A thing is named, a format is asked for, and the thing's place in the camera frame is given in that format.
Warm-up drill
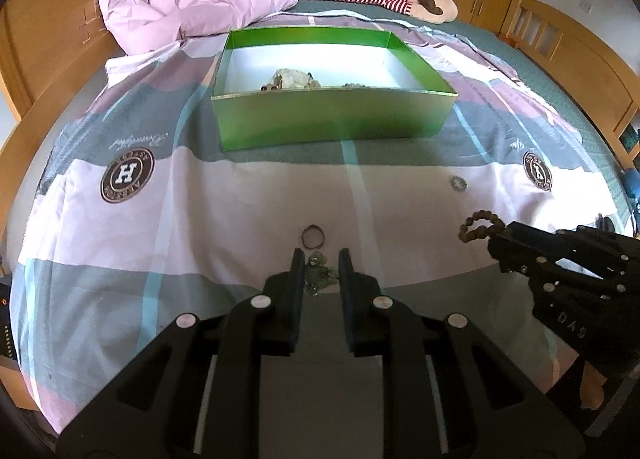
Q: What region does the small dark ring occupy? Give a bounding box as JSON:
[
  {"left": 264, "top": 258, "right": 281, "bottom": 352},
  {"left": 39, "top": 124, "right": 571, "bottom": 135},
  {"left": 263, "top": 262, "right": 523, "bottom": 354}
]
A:
[{"left": 300, "top": 224, "right": 327, "bottom": 250}]

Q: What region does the wooden bed footboard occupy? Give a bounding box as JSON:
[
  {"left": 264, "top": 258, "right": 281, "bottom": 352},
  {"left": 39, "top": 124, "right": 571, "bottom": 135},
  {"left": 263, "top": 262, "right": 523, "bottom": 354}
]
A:
[{"left": 501, "top": 0, "right": 639, "bottom": 168}]

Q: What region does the silver metal bangle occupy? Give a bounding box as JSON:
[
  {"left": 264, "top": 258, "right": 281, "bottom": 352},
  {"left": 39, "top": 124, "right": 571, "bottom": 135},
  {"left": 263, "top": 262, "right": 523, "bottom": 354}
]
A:
[{"left": 342, "top": 83, "right": 371, "bottom": 89}]

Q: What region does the patchwork bed cover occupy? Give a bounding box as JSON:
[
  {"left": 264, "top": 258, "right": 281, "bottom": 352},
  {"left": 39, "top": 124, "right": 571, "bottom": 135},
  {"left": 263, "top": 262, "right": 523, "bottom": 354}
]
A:
[{"left": 10, "top": 10, "right": 632, "bottom": 431}]

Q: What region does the dark wooden bead bracelet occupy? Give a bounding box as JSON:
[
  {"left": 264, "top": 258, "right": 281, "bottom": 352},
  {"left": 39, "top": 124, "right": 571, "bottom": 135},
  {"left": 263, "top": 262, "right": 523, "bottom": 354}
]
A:
[{"left": 456, "top": 208, "right": 514, "bottom": 245}]

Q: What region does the green cardboard box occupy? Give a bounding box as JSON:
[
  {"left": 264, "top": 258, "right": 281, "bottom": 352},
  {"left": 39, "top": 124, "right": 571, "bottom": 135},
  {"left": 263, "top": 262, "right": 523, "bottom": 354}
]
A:
[{"left": 212, "top": 26, "right": 458, "bottom": 151}]

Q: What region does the wooden headboard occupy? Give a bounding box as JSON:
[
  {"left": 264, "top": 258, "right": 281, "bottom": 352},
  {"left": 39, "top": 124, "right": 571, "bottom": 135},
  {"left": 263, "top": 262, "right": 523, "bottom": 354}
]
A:
[{"left": 1, "top": 0, "right": 116, "bottom": 216}]

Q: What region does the green silver pendant ornament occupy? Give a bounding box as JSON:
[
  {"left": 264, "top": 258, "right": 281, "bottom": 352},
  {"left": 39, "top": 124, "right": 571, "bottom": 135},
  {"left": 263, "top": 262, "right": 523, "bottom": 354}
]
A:
[{"left": 305, "top": 251, "right": 340, "bottom": 297}]

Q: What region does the white wrist watch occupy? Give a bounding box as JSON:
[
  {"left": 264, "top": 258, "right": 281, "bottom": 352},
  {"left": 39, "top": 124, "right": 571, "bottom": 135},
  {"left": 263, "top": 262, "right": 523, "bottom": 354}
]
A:
[{"left": 270, "top": 69, "right": 321, "bottom": 90}]

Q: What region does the pink crumpled quilt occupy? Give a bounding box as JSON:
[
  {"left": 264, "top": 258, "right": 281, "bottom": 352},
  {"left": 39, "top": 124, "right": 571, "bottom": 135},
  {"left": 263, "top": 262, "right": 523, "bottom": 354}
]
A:
[{"left": 99, "top": 0, "right": 298, "bottom": 56}]

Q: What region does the right hand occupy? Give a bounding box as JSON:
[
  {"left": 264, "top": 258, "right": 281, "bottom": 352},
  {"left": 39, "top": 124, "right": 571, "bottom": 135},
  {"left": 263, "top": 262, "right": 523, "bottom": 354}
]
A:
[{"left": 579, "top": 363, "right": 606, "bottom": 410}]

